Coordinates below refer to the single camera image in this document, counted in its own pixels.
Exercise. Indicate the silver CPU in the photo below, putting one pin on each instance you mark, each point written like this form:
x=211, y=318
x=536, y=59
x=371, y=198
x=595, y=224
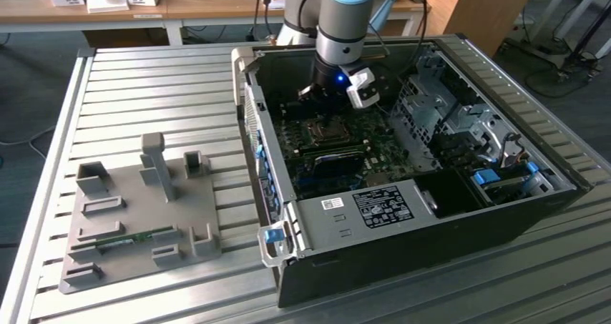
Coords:
x=331, y=133

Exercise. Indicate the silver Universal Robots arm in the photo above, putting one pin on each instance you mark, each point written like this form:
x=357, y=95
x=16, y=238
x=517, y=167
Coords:
x=340, y=27

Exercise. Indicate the silver CPU socket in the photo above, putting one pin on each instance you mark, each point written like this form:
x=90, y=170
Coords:
x=303, y=141

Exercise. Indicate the blue slot clip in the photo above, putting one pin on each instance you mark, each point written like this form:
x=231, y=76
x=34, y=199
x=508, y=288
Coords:
x=260, y=150

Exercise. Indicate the silver metal drive cage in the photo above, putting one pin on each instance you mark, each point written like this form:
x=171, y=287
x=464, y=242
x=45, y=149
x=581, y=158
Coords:
x=420, y=109

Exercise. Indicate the green PC motherboard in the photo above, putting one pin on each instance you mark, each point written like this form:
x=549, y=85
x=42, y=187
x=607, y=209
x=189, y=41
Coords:
x=381, y=156

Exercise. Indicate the black graphics card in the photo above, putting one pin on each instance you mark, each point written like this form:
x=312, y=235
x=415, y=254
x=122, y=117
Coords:
x=339, y=165

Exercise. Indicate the wooden desk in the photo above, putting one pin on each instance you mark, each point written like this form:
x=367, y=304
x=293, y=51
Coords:
x=28, y=13
x=215, y=5

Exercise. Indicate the wooden cabinet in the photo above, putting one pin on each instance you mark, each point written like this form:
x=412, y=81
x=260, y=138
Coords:
x=491, y=13

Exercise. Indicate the blue disk carrier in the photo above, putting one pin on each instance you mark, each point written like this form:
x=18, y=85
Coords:
x=484, y=178

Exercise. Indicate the grey power supply unit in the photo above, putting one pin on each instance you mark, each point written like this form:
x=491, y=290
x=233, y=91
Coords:
x=329, y=231

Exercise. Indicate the blue case latch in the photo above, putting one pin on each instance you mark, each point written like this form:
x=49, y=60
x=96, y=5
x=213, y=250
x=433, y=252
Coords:
x=272, y=236

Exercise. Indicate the pale blue carrier strip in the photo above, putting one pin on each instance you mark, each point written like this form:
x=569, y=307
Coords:
x=531, y=170

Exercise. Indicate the black tripod stand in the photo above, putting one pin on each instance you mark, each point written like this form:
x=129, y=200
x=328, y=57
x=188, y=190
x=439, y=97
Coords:
x=577, y=63

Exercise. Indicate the white box with round lid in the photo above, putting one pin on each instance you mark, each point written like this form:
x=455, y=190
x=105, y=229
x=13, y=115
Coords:
x=106, y=4

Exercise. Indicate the black open PC case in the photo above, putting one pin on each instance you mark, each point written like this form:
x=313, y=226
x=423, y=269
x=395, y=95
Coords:
x=429, y=259

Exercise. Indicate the grey plastic parts rack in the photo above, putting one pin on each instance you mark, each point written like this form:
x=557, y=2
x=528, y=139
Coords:
x=133, y=209

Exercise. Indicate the green RAM stick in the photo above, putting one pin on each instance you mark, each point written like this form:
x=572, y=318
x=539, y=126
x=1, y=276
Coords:
x=137, y=236

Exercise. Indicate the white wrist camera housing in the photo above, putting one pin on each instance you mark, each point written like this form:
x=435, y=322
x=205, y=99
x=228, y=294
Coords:
x=363, y=91

